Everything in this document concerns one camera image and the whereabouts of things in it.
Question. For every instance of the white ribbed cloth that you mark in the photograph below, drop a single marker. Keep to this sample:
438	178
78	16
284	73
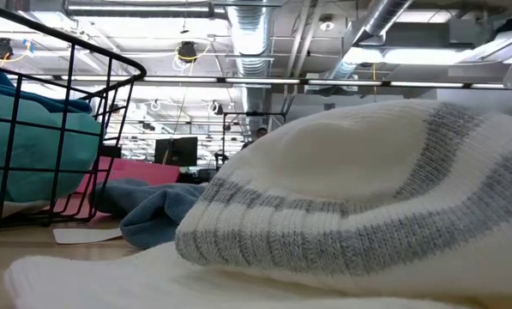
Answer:
131	283

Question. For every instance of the white striped sock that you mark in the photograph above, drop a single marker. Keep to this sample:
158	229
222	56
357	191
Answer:
345	171

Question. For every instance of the plain white cloth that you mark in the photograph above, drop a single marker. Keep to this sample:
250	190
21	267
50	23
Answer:
7	209

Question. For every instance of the round silver ventilation duct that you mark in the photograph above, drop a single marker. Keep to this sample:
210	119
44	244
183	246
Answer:
251	34

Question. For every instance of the black ceiling device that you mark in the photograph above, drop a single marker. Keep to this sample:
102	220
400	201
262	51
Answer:
1	48
188	51

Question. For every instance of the white paper tag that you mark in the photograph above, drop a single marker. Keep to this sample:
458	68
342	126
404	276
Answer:
84	236

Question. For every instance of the person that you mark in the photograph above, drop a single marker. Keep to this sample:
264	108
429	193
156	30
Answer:
260	133

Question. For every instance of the slanted silver ventilation duct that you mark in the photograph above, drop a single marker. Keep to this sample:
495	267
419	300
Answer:
384	15

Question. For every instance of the teal cloth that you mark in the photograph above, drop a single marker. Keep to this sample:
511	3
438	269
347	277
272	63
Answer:
32	146

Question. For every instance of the black horizontal frame bar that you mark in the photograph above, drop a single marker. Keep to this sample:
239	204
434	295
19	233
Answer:
221	80

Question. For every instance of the magenta mat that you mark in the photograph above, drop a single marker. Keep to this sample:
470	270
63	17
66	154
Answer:
144	171

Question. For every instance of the black metal stand frame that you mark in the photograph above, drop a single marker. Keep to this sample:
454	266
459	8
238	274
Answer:
255	114

